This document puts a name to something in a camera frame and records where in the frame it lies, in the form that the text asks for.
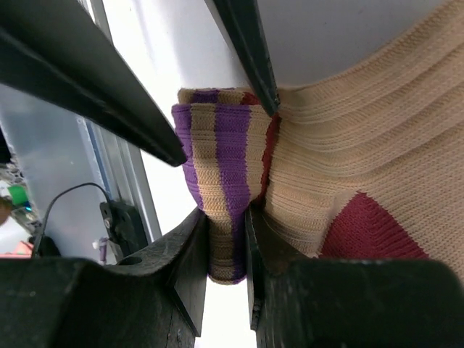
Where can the aluminium frame rail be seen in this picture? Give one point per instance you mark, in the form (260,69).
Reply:
(120,163)

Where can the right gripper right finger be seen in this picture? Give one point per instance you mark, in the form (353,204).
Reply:
(297,301)

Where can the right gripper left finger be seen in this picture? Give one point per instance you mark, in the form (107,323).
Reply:
(152,298)

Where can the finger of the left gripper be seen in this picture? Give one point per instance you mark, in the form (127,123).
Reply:
(54,51)
(241,26)

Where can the tan maroon striped sock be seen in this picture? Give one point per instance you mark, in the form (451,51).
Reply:
(367,164)

